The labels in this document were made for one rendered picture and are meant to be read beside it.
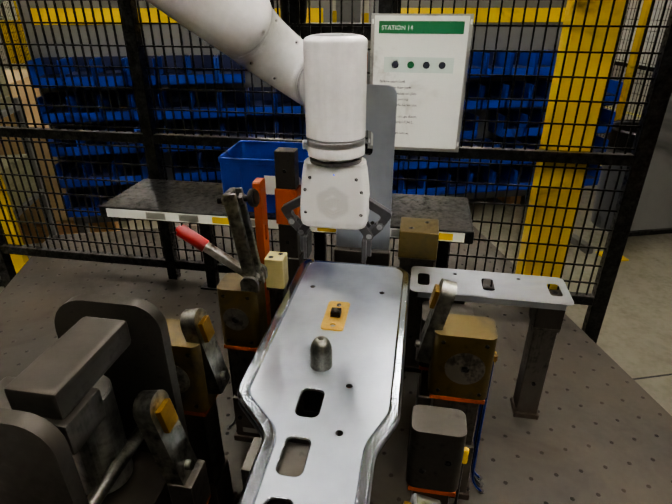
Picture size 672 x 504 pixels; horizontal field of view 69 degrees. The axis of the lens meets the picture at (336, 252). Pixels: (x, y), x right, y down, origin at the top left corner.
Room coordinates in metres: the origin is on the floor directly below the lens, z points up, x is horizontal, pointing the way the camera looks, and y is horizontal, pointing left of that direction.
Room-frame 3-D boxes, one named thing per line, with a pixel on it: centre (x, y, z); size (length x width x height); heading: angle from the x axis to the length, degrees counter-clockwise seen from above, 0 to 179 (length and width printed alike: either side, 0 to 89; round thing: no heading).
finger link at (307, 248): (0.70, 0.06, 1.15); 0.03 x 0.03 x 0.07; 80
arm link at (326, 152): (0.69, 0.00, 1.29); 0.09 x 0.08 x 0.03; 80
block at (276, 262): (0.79, 0.11, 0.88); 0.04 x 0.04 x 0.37; 80
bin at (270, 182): (1.15, 0.11, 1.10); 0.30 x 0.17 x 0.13; 81
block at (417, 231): (0.94, -0.18, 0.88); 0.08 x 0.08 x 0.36; 80
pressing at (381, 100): (0.95, -0.06, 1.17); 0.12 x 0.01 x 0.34; 80
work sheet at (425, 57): (1.22, -0.19, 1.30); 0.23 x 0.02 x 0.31; 80
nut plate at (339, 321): (0.69, 0.00, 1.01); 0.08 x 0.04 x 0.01; 170
